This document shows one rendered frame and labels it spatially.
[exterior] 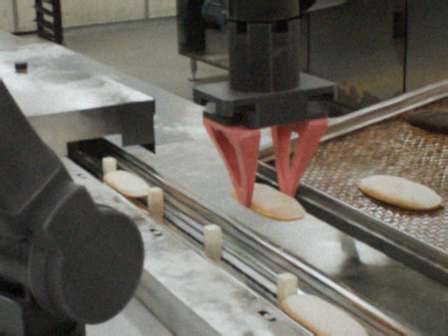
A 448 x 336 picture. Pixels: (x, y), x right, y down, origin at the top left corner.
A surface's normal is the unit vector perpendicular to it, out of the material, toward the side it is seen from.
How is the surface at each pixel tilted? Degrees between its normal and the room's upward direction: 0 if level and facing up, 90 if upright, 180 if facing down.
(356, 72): 90
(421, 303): 0
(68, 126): 90
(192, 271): 0
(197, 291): 0
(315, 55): 90
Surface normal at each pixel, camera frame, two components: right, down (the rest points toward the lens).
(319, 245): -0.05, -0.95
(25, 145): 0.69, 0.05
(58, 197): -0.33, -0.77
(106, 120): 0.40, 0.27
